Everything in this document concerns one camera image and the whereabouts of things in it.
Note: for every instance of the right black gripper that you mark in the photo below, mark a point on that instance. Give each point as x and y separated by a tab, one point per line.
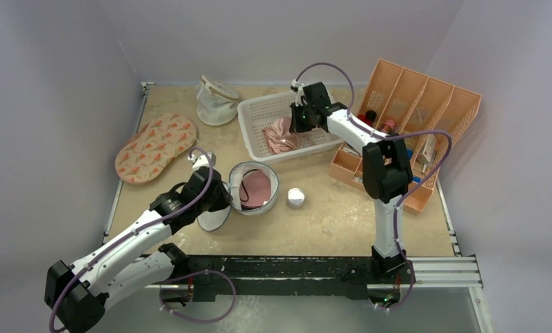
298	121

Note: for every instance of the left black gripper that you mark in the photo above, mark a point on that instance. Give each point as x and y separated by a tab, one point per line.
225	198

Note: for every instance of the white mesh laundry bag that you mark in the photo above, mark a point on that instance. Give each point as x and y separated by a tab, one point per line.
217	103
211	221

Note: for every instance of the dark pink black-strap bra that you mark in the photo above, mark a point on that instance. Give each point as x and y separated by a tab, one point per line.
255	189

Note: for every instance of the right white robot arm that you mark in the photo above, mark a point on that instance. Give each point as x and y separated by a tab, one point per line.
386	171

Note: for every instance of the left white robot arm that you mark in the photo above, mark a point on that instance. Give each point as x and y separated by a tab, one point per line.
79	294

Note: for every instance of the red cap bottle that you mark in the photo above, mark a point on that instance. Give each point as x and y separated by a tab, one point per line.
369	118

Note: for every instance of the white plastic basket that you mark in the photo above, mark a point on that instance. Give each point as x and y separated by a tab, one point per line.
259	113

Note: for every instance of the pink cap bottle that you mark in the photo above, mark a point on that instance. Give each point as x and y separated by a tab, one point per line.
388	126

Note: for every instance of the small clear white-lid jar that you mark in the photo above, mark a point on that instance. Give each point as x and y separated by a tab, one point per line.
295	198

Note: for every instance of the carrot print oval pad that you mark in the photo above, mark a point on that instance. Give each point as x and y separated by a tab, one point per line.
154	147

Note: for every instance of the orange plastic organizer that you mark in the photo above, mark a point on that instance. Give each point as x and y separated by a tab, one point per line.
418	102

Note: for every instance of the white red box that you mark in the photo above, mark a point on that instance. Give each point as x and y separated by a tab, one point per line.
427	151

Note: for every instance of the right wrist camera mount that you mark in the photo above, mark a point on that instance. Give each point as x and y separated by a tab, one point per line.
298	88

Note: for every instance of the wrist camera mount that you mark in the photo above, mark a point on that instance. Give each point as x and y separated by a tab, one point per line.
204	160
298	88

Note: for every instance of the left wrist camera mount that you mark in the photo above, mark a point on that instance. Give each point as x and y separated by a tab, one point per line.
204	160

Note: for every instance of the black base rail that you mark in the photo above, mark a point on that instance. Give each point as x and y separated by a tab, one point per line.
351	277

